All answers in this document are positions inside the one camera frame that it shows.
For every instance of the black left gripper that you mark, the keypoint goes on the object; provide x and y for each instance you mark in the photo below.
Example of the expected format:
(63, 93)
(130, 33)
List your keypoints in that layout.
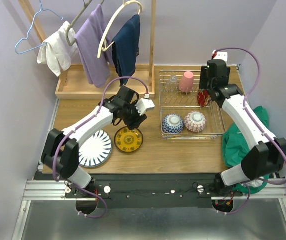
(136, 121)

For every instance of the white cloth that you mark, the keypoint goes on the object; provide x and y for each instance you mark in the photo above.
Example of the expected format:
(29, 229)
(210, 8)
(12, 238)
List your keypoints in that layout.
(57, 54)

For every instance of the aluminium rail frame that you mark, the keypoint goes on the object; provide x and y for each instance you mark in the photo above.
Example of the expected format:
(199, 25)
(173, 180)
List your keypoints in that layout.
(47, 212)

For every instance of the purple cloth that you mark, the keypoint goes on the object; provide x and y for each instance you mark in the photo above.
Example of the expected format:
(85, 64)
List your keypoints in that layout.
(87, 40)

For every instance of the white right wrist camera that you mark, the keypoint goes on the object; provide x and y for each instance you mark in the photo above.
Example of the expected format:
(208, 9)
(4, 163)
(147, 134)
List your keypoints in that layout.
(220, 55)

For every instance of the red white patterned bowl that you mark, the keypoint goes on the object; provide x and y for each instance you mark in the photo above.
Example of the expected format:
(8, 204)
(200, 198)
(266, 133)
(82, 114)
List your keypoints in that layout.
(195, 121)

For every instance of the clear drinking glass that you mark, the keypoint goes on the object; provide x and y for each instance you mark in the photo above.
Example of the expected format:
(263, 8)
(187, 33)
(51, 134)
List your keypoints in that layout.
(171, 84)

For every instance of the red floral plate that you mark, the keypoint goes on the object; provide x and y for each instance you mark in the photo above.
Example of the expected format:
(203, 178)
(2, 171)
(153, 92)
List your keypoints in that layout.
(203, 97)

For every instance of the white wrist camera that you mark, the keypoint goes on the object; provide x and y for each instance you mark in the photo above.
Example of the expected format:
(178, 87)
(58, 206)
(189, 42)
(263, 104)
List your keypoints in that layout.
(144, 104)
(220, 55)

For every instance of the yellow patterned plate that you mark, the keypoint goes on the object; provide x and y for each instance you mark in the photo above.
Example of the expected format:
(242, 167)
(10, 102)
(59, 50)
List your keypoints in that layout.
(128, 141)

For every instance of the white blue striped plate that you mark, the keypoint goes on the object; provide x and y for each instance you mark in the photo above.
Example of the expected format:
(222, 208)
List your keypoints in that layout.
(96, 150)

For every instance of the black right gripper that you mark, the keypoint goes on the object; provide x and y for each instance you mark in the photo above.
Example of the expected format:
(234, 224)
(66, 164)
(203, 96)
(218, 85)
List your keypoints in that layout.
(202, 78)

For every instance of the blue white patterned bowl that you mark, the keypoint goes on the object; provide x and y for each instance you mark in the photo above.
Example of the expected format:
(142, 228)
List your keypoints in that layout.
(172, 124)

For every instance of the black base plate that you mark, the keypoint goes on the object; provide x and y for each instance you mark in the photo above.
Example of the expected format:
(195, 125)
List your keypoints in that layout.
(159, 190)

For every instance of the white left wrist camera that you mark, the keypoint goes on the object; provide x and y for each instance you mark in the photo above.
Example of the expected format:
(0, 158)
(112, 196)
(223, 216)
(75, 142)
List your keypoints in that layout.
(144, 104)

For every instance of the green cloth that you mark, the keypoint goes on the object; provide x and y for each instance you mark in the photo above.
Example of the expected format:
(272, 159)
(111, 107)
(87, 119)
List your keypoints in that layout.
(234, 148)

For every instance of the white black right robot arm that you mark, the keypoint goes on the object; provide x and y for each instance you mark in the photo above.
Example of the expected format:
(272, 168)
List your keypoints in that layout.
(266, 152)

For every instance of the pink cup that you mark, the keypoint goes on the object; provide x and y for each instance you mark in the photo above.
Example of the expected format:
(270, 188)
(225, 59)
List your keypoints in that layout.
(186, 83)

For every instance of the navy blue cloth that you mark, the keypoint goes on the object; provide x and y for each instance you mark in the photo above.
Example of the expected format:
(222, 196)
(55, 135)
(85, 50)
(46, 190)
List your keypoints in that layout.
(125, 47)

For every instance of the metal wire dish rack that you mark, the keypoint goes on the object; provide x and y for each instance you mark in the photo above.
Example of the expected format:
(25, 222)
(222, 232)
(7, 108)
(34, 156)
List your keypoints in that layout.
(177, 102)

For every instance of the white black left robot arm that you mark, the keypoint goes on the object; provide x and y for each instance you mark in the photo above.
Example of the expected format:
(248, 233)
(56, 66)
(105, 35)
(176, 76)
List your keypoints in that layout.
(61, 150)

